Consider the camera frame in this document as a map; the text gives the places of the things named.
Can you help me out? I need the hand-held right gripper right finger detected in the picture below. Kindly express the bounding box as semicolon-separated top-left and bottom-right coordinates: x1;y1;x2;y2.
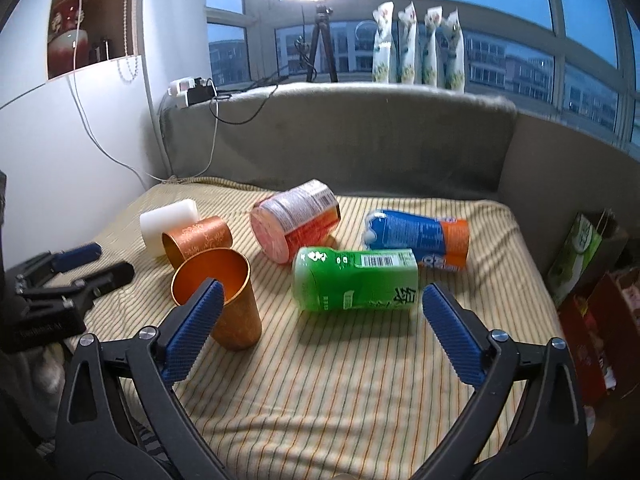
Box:
415;281;590;480

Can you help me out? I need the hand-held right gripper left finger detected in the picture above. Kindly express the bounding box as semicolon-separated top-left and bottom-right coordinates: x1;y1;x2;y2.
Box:
54;277;226;480

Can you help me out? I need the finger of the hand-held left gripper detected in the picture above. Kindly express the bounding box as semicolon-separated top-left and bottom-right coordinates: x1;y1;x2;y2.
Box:
47;261;136;311
50;242;103;272

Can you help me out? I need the green paper cup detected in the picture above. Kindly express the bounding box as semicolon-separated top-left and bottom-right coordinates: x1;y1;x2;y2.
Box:
292;246;419;313

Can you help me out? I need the large orange metal cup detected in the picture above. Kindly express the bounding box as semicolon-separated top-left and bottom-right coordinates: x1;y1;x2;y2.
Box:
171;248;263;350

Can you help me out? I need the white plastic cup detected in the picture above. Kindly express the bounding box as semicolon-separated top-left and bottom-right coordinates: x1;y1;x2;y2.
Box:
140;199;201;258

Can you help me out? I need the small orange metal cup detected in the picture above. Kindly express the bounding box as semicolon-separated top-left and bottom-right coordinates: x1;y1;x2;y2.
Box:
161;216;234;267

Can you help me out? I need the blue and orange paper cup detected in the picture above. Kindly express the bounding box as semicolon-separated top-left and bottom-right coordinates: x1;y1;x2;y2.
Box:
363;209;471;272

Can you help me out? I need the pink and orange paper cup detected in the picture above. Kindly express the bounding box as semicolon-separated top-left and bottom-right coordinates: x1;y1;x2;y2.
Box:
250;179;342;264

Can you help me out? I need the striped beige blanket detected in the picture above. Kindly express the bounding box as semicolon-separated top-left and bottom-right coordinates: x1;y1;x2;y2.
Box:
65;176;566;480

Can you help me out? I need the green paper bag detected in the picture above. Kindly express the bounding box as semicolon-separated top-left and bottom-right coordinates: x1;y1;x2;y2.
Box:
546;209;629;309

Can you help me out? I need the red gift box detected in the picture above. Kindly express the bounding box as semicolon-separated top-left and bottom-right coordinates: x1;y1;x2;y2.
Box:
557;269;640;408

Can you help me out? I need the white power strip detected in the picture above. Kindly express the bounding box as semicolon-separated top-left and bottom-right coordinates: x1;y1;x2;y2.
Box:
167;77;201;110

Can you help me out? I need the black power adapter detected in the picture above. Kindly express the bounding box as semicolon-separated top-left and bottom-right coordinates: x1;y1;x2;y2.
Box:
187;77;217;106

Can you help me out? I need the red and white vase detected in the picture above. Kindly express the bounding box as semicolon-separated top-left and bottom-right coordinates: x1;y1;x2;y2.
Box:
47;0;91;79

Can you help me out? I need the grey sofa backrest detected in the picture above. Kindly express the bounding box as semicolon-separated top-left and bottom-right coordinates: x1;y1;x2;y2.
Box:
159;81;640;281

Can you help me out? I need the white floral packet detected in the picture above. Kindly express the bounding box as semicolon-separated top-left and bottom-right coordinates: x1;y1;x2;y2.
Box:
397;2;419;85
372;2;397;84
440;8;466;93
422;6;445;87

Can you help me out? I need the black tripod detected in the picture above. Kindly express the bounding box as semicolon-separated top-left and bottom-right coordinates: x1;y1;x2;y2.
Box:
295;2;340;84

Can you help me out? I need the white cable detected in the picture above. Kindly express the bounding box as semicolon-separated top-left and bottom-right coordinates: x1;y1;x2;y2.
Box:
70;0;181;185

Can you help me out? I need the black cable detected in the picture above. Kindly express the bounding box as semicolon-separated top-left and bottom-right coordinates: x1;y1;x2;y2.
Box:
209;72;301;126

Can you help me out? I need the white bead string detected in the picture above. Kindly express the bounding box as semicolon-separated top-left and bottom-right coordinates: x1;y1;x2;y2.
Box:
119;0;139;81

